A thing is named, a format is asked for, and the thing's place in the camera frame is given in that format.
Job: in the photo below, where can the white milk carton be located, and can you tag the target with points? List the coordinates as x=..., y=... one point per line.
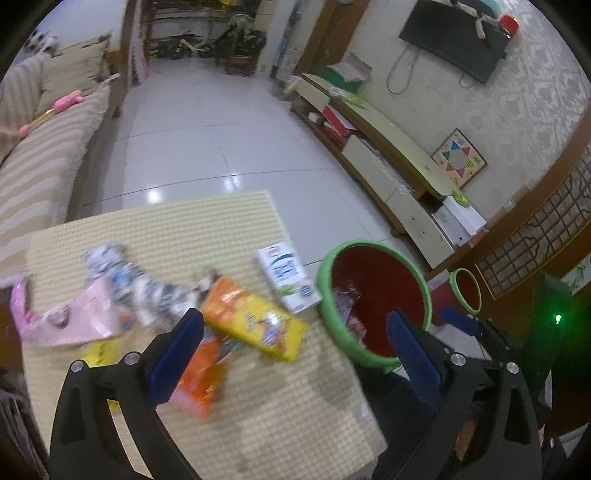
x=287, y=277

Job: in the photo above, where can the long tv cabinet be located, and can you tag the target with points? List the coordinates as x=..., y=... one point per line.
x=406, y=184

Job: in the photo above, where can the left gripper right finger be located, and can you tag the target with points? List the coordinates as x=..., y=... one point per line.
x=484, y=424

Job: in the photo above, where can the small green red bin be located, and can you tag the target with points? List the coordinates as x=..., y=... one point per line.
x=466, y=290

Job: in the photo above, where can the green red trash bin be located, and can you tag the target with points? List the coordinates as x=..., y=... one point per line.
x=361, y=283

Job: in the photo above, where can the beige sofa cushion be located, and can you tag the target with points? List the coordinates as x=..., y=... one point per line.
x=81, y=67

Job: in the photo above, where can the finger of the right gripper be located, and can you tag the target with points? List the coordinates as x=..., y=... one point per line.
x=466, y=323

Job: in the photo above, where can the checkered yellow tablecloth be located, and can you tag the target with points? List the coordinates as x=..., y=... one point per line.
x=268, y=419

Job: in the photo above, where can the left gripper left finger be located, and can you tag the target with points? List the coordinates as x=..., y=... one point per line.
x=84, y=441

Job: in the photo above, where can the wall mounted television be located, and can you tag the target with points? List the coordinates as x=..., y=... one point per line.
x=451, y=34

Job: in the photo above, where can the baby stroller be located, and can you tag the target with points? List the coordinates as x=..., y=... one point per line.
x=240, y=45

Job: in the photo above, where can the white box by cabinet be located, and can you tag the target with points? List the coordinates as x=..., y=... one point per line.
x=459, y=223

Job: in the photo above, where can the striped beige sofa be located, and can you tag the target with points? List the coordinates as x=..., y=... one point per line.
x=42, y=175

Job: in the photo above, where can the chinese checkers board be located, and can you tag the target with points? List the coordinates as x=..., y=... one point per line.
x=459, y=158

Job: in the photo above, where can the pink box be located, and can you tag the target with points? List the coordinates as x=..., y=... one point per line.
x=91, y=316

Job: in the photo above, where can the panda plush toy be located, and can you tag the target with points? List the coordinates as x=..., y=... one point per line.
x=40, y=42

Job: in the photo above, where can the pink plastic wrapper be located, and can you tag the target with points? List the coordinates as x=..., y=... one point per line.
x=23, y=317

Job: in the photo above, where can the yellow tissue pack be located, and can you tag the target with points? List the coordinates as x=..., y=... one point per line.
x=101, y=353

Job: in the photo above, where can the orange plastic bag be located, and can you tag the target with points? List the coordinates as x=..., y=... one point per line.
x=195, y=391

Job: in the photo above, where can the green cardboard box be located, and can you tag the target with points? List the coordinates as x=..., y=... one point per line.
x=350, y=73

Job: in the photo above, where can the yellow orange snack box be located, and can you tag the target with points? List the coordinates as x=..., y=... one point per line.
x=239, y=313

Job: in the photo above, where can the balance bike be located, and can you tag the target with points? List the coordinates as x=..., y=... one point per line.
x=185, y=45

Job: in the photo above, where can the white printed paper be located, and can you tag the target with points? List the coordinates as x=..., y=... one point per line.
x=106, y=260

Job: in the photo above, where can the pink toy wand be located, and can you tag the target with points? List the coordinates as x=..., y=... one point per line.
x=59, y=106

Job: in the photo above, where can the patterned paper cup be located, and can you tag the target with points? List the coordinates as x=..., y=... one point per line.
x=158, y=305

